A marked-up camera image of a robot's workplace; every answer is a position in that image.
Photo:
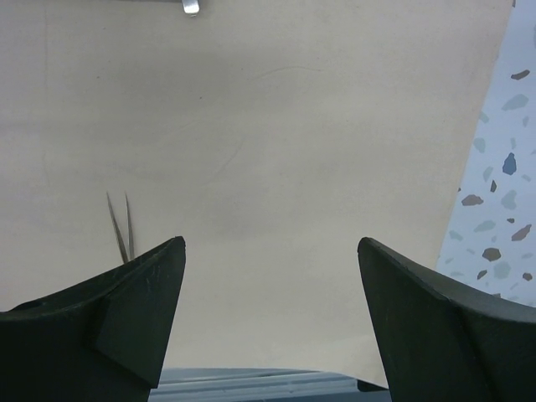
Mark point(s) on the beige cloth wrap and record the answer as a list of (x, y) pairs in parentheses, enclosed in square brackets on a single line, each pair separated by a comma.
[(271, 135)]

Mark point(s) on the aluminium front rail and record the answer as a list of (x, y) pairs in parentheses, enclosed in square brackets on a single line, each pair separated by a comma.
[(257, 384)]

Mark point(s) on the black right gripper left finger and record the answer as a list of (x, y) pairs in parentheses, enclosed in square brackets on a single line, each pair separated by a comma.
[(104, 339)]

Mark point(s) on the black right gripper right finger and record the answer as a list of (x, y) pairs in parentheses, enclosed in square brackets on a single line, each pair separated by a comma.
[(442, 340)]

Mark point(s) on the steel instrument tray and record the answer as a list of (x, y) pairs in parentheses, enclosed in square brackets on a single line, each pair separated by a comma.
[(183, 9)]

